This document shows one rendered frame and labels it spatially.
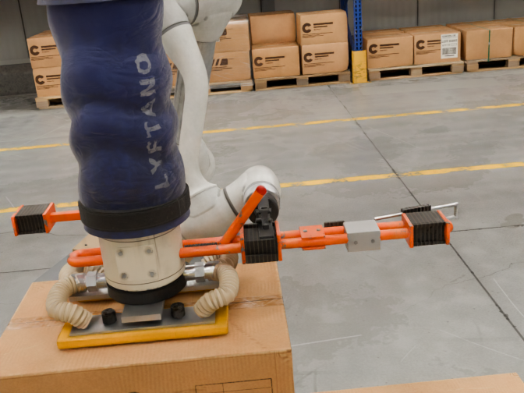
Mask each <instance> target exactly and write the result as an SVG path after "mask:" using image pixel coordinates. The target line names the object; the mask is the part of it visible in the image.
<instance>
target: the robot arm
mask: <svg viewBox="0 0 524 393"><path fill-rule="evenodd" d="M241 4H242V0H164V19H163V27H162V44H163V46H164V50H165V53H166V54H167V55H168V57H169V58H170V59H171V60H172V61H173V63H174V64H175V65H176V67H177V68H178V70H177V77H176V83H175V94H174V101H173V105H174V107H175V110H176V111H177V113H178V117H179V130H178V134H177V138H176V144H177V146H178V149H179V151H180V154H181V155H182V159H183V163H184V167H185V174H186V183H187V184H188V186H189V194H190V201H191V205H190V208H189V209H190V215H189V217H188V218H187V219H186V220H185V221H184V222H183V223H182V224H180V228H181V234H182V239H183V240H186V239H203V238H212V237H220V236H222V235H224V234H225V233H226V231H227V230H228V228H229V227H230V225H231V224H232V223H233V222H234V220H235V218H236V217H237V215H238V214H239V212H240V211H241V210H242V208H243V207H244V205H245V204H246V202H247V201H248V199H249V198H250V197H251V195H252V194H253V192H254V191H255V189H256V187H257V186H259V185H262V186H265V187H266V189H267V192H266V194H265V195H264V197H263V198H262V200H261V201H260V202H259V204H258V205H257V207H256V208H255V209H254V211H253V213H252V214H251V215H250V216H249V218H248V219H250V220H251V221H252V223H256V224H258V228H259V236H260V239H272V238H274V232H273V226H272V223H268V222H271V221H275V220H276V219H277V217H278V213H279V211H280V209H281V208H280V197H281V186H280V182H279V181H278V178H277V176H276V175H275V174H274V173H273V171H272V170H271V169H269V168H268V167H266V166H263V165H255V166H253V167H251V168H249V169H247V170H246V171H245V172H244V173H243V174H241V176H240V177H238V178H237V179H236V180H235V181H234V182H232V183H231V184H230V185H228V186H226V187H225V188H223V189H220V188H218V186H217V185H216V184H212V183H209V181H210V179H211V178H212V176H213V174H214V171H215V160H214V156H213V154H212V153H211V151H210V150H209V149H208V148H207V145H206V144H205V142H204V141H203V139H202V134H203V129H204V120H205V115H206V110H207V100H208V87H209V82H210V77H211V68H212V63H213V58H214V50H215V45H216V40H217V39H218V38H219V37H220V36H221V35H222V34H223V32H224V30H225V28H226V26H227V25H228V22H229V20H230V19H231V18H232V16H234V15H235V14H236V13H237V12H238V10H239V8H240V6H241ZM248 219H247V220H248ZM259 223H262V224H259Z"/></svg>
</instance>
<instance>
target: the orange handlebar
mask: <svg viewBox="0 0 524 393"><path fill-rule="evenodd" d="M50 218H51V222H59V221H76V220H80V212H79V210H77V211H59V212H51V214H50ZM377 226H378V228H379V229H380V231H381V236H380V239H381V240H390V239H407V238H408V237H409V232H408V229H407V228H404V224H403V221H390V222H381V223H377ZM280 234H281V249H282V250H283V249H292V248H301V247H302V250H303V251H304V250H321V249H326V246H327V245H337V244H346V243H347V242H348V238H347V235H346V233H345V231H344V227H343V226H337V227H327V228H323V227H322V225H310V226H301V227H299V230H292V231H283V232H280ZM222 237H223V236H222ZM222 237H212V238H203V239H186V240H183V241H182V246H183V248H180V251H179V257H180V258H187V257H204V256H213V255H222V254H231V253H241V246H240V235H237V236H236V237H235V238H234V239H233V240H232V242H231V243H229V244H219V241H220V240H221V238H222ZM215 242H216V243H218V244H217V245H210V246H193V247H184V245H187V244H188V245H189V244H191V245H193V244H198V243H199V244H201V243H203V244H204V243H215ZM67 263H68V264H69V265H70V266H71V267H89V266H98V265H103V260H102V256H101V248H100V247H98V248H88V249H81V250H75V251H73V252H71V253H70V254H69V255H68V257H67Z"/></svg>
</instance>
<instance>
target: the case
mask: <svg viewBox="0 0 524 393"><path fill-rule="evenodd" d="M235 270H236V271H237V274H238V277H239V291H238V294H237V296H236V297H235V299H234V301H233V302H231V303H229V304H228V334H226V335H210V336H201V337H192V338H176V339H166V340H157V341H149V342H132V343H123V344H114V345H97V346H88V347H79V348H71V349H58V347H57V343H56V342H57V340H58V337H59V335H60V333H61V331H62V328H63V326H64V324H65V321H64V322H61V321H60V320H59V321H56V320H55V319H54V318H51V317H49V316H48V312H47V310H46V299H47V295H48V293H49V291H50V289H51V287H52V286H53V285H54V284H55V283H56V282H57V281H58V280H56V281H39V282H33V283H32V284H31V286H30V287H29V289H28V291H27V293H26V295H25V296H24V297H23V300H22V301H21V303H20V305H19V306H18V308H17V310H16V312H15V313H14V315H13V316H12V319H11V320H10V322H9V324H8V325H7V327H6V329H5V330H4V332H3V334H2V336H1V337H0V393H295V388H294V377H293V365H292V347H291V342H290V337H289V330H288V325H287V320H286V315H285V306H284V301H283V296H282V291H281V282H280V278H279V273H278V265H277V261H274V262H265V263H255V264H243V263H241V264H237V267H236V269H235ZM206 292H209V291H202V292H186V293H178V294H176V295H175V296H173V297H171V298H169V299H166V300H165V305H164V308H170V306H171V305H172V304H173V303H177V302H181V303H183V304H184V306H194V305H195V304H196V302H197V300H198V299H200V297H201V296H204V294H205V293H206ZM67 302H68V303H72V304H73V305H75V304H77V305H78V306H79V307H80V306H81V307H83V308H84V309H86V310H87V311H89V312H90V313H92V314H101V312H102V311H103V310H105V309H107V308H112V309H114V310H115V312H116V313H118V312H122V311H123V309H124V306H125V304H123V303H119V302H116V301H114V300H113V299H106V300H98V301H89V302H79V301H74V302H70V301H69V298H68V299H67Z"/></svg>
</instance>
